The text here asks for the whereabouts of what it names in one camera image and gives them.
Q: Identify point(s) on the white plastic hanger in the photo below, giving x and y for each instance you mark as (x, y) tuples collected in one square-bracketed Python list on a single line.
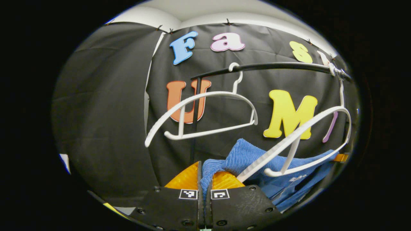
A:
[(181, 123), (273, 149)]

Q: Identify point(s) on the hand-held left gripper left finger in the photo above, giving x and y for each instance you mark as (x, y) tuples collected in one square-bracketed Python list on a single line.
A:
[(170, 208)]

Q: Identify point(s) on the black clothes rack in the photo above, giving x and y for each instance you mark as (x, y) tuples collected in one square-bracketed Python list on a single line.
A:
[(282, 65)]

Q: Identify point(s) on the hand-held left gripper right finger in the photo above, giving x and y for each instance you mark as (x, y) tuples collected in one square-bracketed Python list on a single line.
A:
[(237, 208)]

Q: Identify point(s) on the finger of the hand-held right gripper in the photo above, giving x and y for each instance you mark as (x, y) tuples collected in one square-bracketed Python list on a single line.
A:
[(341, 157)]

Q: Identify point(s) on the clear tape wrap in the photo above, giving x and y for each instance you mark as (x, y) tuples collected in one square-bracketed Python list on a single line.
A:
[(338, 72)]

